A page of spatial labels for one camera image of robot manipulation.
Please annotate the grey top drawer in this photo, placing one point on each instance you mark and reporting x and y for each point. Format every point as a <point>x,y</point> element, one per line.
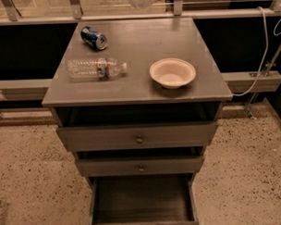
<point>92,138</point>

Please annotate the grey middle drawer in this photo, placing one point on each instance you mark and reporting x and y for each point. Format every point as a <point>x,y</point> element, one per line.
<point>103,167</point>

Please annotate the grey open bottom drawer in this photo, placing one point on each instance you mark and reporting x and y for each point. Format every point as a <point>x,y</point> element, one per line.
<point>143,200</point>

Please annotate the brass top drawer knob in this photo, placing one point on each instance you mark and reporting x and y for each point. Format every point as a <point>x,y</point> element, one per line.
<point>139,139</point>

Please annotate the grey wooden drawer cabinet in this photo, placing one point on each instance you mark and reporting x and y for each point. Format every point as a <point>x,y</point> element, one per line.
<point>134,98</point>

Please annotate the brass middle drawer knob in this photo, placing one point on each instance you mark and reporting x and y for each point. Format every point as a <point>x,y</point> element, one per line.
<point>141,169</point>

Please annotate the clear plastic water bottle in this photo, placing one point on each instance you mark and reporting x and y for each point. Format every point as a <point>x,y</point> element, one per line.
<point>102,68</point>

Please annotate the brass drawer knob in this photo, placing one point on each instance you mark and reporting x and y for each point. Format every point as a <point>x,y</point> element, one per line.
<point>139,139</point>
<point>141,169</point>

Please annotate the white paper bowl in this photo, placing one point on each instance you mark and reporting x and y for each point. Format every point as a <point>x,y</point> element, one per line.
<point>172,73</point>

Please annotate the metal railing frame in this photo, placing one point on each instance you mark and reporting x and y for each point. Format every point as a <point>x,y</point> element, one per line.
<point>242,34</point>

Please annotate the blue soda can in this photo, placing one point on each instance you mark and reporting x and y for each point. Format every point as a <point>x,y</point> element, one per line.
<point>94,38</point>

